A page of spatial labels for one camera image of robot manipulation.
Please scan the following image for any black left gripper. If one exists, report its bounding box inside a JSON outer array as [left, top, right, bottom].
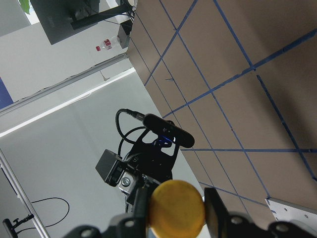
[[95, 128, 179, 212]]

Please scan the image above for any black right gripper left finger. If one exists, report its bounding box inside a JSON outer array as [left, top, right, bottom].
[[128, 186, 150, 238]]

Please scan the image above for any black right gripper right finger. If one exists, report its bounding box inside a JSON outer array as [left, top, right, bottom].
[[204, 188, 229, 238]]

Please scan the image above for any yellow push button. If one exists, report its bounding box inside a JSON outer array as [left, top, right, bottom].
[[148, 180, 205, 238]]

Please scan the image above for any clear plastic bottle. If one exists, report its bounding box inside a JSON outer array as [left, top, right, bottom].
[[96, 36, 120, 52]]

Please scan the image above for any black computer monitor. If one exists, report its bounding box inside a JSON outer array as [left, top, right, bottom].
[[30, 0, 135, 45]]

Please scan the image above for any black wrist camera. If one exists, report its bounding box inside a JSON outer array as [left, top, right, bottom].
[[143, 114, 195, 148]]

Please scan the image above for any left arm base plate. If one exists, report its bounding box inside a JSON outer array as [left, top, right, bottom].
[[265, 198, 317, 227]]

